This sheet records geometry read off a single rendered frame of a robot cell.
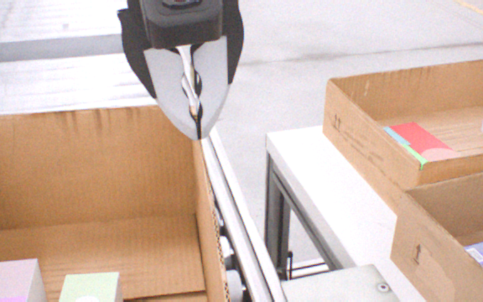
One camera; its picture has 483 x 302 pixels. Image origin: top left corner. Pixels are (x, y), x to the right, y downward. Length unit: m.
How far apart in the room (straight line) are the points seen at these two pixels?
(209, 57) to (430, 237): 0.32
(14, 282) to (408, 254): 0.42
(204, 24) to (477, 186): 0.48
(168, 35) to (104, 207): 0.44
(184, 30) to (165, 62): 0.10
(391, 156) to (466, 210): 0.12
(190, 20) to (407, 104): 0.74
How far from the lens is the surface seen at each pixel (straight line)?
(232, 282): 0.66
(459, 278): 0.60
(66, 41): 1.36
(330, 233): 0.74
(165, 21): 0.32
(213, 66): 0.43
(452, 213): 0.72
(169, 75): 0.42
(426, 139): 0.94
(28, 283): 0.58
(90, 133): 0.68
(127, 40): 0.41
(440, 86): 1.04
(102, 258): 0.69
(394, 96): 1.00
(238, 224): 0.75
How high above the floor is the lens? 1.20
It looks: 30 degrees down
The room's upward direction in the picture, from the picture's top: straight up
